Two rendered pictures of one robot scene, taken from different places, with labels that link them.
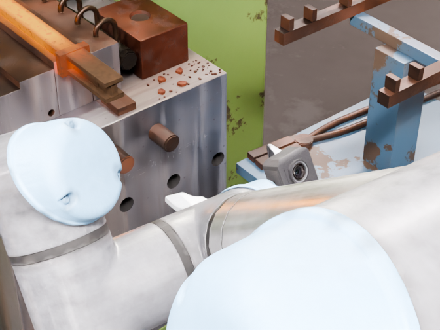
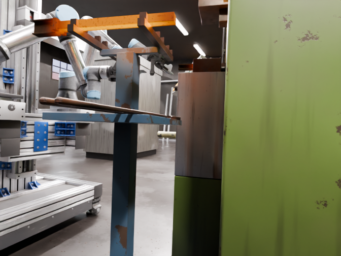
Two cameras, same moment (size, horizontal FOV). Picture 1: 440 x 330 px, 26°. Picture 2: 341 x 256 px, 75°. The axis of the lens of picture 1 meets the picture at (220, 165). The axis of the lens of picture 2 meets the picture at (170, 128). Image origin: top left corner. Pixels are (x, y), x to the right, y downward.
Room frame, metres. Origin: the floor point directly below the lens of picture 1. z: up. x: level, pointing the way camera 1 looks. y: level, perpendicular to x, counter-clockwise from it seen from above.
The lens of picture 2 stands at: (1.93, -0.61, 0.68)
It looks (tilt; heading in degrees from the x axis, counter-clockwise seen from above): 0 degrees down; 143
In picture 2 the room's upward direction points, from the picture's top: 2 degrees clockwise
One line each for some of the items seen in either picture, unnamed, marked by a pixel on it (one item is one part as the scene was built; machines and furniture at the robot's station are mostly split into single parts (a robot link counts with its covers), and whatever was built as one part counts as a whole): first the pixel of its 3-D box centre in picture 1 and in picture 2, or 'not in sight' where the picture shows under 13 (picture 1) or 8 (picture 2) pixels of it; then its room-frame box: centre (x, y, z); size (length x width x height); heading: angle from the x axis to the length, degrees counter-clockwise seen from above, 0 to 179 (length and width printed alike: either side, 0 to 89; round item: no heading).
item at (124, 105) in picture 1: (118, 101); not in sight; (1.10, 0.14, 0.92); 0.04 x 0.03 x 0.01; 38
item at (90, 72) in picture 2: not in sight; (94, 73); (0.62, -0.19, 0.98); 0.11 x 0.08 x 0.09; 40
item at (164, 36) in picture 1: (141, 35); (207, 68); (1.23, 0.12, 0.95); 0.12 x 0.09 x 0.07; 40
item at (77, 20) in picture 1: (88, 26); not in sight; (1.19, 0.19, 0.99); 0.04 x 0.01 x 0.06; 130
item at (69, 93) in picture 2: not in sight; (67, 96); (0.21, -0.24, 0.87); 0.15 x 0.15 x 0.10
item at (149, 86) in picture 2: not in sight; (122, 108); (-2.64, 1.51, 1.03); 1.55 x 1.19 x 2.06; 121
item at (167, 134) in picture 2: not in sight; (188, 135); (0.78, 0.42, 0.62); 0.44 x 0.05 x 0.05; 40
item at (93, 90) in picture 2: not in sight; (93, 90); (0.60, -0.18, 0.88); 0.11 x 0.08 x 0.11; 176
